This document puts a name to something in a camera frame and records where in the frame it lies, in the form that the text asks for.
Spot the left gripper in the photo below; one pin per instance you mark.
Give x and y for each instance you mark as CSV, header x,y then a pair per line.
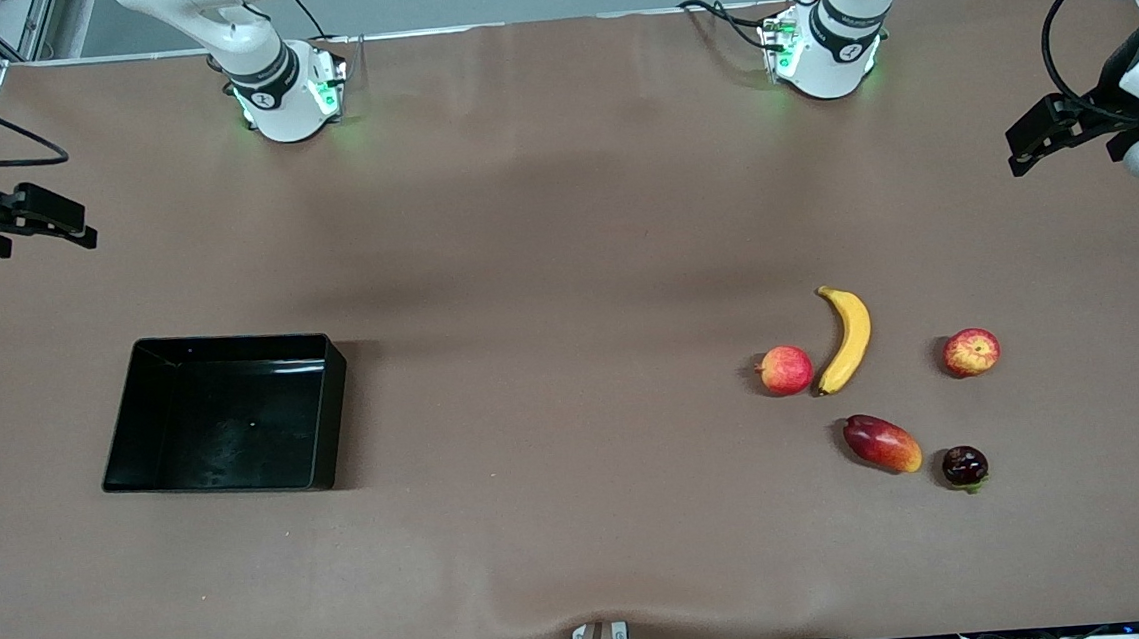
x,y
1111,83

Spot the red yellow streaked apple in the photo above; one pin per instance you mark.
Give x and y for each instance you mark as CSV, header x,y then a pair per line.
x,y
971,353

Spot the black plastic box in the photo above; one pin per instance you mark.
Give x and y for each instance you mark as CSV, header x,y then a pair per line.
x,y
226,424

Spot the yellow banana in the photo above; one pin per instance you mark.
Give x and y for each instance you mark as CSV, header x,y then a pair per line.
x,y
853,335

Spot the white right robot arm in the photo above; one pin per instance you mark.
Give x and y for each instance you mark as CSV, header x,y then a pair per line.
x,y
278,94

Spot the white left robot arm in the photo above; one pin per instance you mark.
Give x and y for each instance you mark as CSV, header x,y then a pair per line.
x,y
837,55

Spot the pinkish red apple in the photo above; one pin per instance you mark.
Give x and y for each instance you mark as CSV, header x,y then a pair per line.
x,y
785,371

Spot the dark purple plum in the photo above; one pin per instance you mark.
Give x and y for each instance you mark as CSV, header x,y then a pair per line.
x,y
965,465

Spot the red yellow mango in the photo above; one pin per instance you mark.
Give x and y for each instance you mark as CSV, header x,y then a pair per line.
x,y
882,443

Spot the large table cover sheet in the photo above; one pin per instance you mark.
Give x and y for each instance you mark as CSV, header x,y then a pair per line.
x,y
583,519

